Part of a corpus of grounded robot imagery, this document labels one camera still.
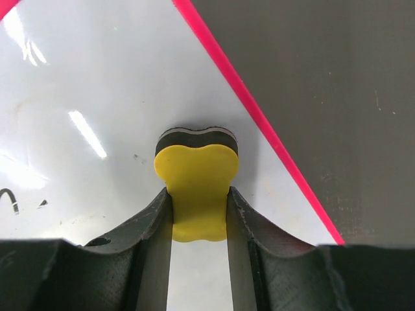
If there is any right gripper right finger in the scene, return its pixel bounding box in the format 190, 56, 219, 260
226, 187, 414, 310

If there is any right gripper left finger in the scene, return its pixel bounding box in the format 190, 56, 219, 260
1, 190, 172, 310

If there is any yellow whiteboard eraser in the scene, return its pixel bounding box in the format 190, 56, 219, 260
154, 126, 239, 243

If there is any pink framed whiteboard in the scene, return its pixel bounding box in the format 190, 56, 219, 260
1, 1, 343, 310

